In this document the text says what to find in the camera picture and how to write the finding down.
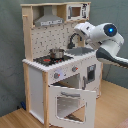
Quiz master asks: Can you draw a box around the oven knob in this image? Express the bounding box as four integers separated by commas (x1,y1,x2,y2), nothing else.
72,66,78,72
54,73,60,79

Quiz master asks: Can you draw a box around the white oven door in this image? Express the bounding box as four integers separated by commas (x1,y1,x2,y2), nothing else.
49,86,96,128

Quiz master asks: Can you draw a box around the toy microwave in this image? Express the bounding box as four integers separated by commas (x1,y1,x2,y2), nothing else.
67,3,90,21

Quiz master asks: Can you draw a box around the black stovetop with red burners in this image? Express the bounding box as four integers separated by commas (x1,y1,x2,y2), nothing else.
34,55,71,66

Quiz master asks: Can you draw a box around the wooden toy kitchen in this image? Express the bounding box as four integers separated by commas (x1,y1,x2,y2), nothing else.
22,2,102,128

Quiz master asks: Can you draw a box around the grey sink basin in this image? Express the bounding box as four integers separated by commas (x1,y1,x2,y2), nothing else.
66,47,93,56

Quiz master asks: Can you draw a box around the black toy faucet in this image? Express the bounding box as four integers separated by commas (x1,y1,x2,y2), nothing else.
67,33,82,49

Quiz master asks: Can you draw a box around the grey range hood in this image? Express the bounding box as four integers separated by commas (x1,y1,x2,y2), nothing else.
35,6,64,27

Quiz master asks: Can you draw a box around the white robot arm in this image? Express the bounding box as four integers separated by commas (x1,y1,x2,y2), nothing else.
74,22,128,68

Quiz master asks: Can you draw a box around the small metal pot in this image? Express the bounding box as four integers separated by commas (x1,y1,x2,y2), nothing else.
50,49,64,59

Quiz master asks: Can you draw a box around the white cabinet door with dispenser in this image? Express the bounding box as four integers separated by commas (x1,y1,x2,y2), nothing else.
81,56,101,90

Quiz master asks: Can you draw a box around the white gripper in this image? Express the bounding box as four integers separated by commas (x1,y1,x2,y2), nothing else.
73,23,88,38

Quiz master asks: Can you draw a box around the left oven knob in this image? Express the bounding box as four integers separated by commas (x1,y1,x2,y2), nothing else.
54,73,60,79

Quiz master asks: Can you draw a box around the right oven knob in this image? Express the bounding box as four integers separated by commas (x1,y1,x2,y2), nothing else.
72,66,78,72

